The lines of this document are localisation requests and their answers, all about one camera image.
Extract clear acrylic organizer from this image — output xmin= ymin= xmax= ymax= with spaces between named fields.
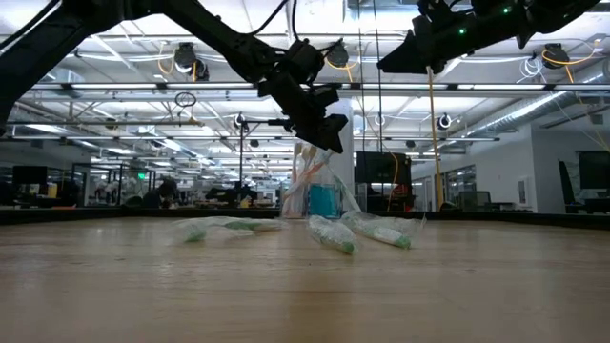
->
xmin=279 ymin=142 xmax=366 ymax=221

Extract black chair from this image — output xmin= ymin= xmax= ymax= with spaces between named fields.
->
xmin=557 ymin=159 xmax=580 ymax=214

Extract small black monitor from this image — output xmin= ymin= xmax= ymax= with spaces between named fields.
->
xmin=11 ymin=165 xmax=49 ymax=188

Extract large black monitor on stand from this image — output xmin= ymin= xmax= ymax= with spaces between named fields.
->
xmin=355 ymin=151 xmax=414 ymax=213

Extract black hanging cable coil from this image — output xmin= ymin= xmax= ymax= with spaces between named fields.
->
xmin=173 ymin=91 xmax=198 ymax=110

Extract person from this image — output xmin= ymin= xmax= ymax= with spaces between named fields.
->
xmin=141 ymin=176 xmax=180 ymax=210

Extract orange toothbrush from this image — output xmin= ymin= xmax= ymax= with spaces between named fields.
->
xmin=284 ymin=142 xmax=307 ymax=218
xmin=290 ymin=145 xmax=318 ymax=218
xmin=285 ymin=148 xmax=362 ymax=215

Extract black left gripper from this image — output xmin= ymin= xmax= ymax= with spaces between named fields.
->
xmin=259 ymin=71 xmax=350 ymax=155

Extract grey mesh chair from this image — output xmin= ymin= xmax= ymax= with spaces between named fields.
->
xmin=457 ymin=190 xmax=493 ymax=213

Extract black frame enclosure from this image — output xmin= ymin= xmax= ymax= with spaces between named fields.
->
xmin=71 ymin=162 xmax=157 ymax=207

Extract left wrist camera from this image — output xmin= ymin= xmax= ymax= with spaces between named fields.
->
xmin=312 ymin=84 xmax=344 ymax=109

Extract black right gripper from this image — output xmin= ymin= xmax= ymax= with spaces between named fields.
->
xmin=376 ymin=0 xmax=533 ymax=75

